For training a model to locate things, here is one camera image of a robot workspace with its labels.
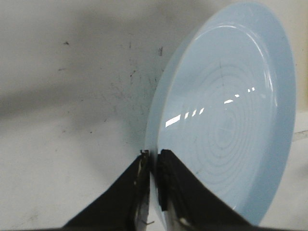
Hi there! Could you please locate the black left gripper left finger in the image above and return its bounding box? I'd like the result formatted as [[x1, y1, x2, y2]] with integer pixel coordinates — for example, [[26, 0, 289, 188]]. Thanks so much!
[[64, 150, 150, 228]]

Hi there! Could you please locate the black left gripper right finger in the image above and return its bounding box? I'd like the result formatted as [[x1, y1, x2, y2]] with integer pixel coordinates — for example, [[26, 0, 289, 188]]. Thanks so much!
[[156, 149, 256, 228]]

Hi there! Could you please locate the light blue round plate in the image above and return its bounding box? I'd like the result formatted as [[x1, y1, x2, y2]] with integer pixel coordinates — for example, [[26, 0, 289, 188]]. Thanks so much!
[[144, 2, 296, 225]]

